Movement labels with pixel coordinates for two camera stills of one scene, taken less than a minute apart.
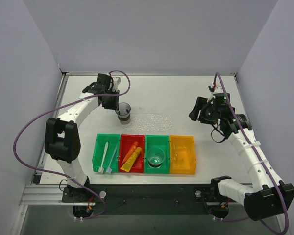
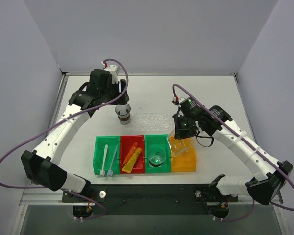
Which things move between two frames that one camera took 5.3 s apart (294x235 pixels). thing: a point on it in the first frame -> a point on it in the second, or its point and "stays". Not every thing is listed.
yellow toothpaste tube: (129, 163) stays
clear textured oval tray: (149, 122) stays
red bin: (126, 142) stays
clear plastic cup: (155, 157) stays
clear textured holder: (179, 154) -> (178, 146)
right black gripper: (197, 109) -> (181, 126)
